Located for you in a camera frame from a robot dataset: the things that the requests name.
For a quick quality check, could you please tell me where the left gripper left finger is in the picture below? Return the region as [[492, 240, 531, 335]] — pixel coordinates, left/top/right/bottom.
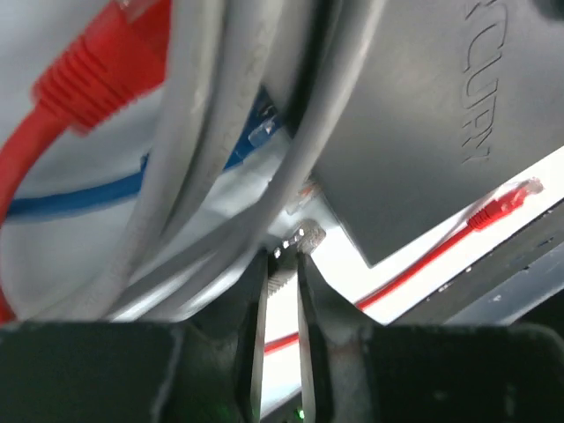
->
[[1, 253, 267, 422]]

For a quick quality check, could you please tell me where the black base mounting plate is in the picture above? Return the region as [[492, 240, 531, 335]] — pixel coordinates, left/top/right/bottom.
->
[[393, 201, 563, 324]]

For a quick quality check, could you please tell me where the red ethernet cable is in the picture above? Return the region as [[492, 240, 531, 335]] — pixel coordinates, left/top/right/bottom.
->
[[0, 0, 545, 353]]

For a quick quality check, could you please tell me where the black network switch box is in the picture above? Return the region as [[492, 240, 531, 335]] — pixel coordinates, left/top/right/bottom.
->
[[272, 0, 564, 270]]

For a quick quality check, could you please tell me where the blue ethernet cable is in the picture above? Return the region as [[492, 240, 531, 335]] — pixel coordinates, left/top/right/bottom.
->
[[4, 83, 283, 221]]

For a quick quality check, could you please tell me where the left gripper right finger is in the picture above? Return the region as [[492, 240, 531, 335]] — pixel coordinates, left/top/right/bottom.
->
[[298, 254, 563, 422]]

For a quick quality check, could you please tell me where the grey ethernet cable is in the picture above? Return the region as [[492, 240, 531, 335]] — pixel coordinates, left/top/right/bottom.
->
[[39, 0, 389, 323]]

